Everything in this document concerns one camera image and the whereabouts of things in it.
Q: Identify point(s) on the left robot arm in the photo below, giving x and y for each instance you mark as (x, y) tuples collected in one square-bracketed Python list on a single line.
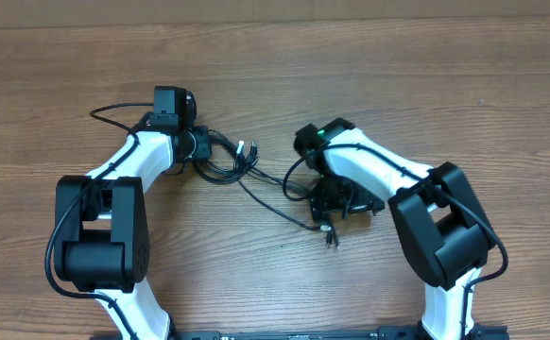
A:
[(99, 248)]

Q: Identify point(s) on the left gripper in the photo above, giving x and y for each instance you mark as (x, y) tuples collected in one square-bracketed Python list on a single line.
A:
[(202, 152)]

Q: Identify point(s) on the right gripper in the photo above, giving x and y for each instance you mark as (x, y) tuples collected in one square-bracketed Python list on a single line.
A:
[(326, 208)]

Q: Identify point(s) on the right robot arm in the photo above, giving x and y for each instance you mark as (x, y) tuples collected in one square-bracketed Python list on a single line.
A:
[(443, 230)]

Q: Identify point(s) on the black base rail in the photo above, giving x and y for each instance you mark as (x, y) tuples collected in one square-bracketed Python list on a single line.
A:
[(331, 334)]

